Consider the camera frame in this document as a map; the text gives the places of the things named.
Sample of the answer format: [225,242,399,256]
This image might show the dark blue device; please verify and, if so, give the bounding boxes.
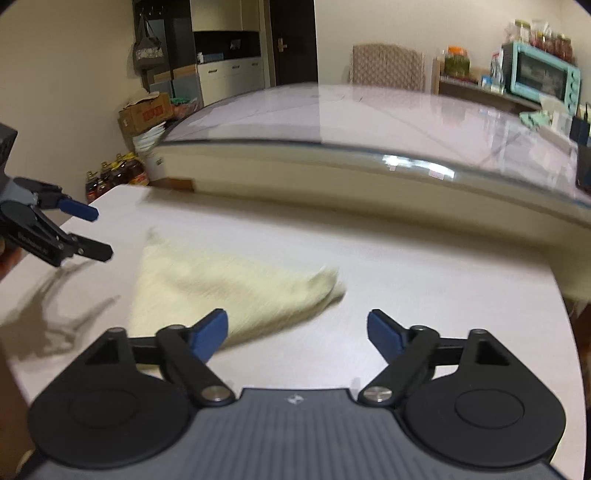
[575,143,591,195]

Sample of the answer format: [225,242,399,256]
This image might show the white plastic bucket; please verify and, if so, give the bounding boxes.
[133,122,168,184]

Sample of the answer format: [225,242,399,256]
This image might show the pile of colourful bags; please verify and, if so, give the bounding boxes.
[171,97,204,117]

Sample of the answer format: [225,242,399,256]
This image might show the dark wooden door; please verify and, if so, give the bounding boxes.
[268,0,320,88]

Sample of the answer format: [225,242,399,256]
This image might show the wooden side shelf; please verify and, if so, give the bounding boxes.
[433,55,546,112]

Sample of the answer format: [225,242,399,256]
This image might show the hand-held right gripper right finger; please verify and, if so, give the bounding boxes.
[359,308,514,408]

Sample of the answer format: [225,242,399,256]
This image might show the cluster of cooking oil bottles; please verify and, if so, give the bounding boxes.
[84,152,150,204]

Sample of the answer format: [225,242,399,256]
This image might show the grey hanging bag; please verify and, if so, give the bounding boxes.
[133,14,166,70]

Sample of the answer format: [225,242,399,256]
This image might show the teal toaster oven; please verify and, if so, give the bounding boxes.
[502,41,582,110]

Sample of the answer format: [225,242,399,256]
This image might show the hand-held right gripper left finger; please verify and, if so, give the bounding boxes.
[83,308,235,408]

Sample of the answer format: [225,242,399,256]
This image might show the cardboard box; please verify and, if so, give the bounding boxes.
[117,92,174,135]

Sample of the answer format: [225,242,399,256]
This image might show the tall dark cabinet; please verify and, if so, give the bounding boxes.
[131,0,204,100]

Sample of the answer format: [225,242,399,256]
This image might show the quilted pink chair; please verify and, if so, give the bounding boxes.
[352,44,426,93]

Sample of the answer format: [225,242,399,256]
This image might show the red-filled jar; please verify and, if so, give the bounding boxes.
[532,30,556,54]
[555,33,575,64]

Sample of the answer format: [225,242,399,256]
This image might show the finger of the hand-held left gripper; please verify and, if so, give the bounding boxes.
[0,202,114,268]
[16,178,99,223]

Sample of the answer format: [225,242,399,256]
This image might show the orange-lidded green jar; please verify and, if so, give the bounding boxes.
[444,45,472,78]

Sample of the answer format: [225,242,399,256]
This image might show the glass-topped dining table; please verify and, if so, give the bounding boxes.
[152,82,591,305]

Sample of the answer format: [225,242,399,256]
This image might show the green cloth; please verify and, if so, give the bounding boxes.
[519,111,553,128]

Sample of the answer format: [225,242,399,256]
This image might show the pale yellow towel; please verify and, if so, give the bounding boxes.
[130,226,348,366]

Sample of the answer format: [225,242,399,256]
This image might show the white cabinet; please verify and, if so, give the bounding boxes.
[191,30,269,107]

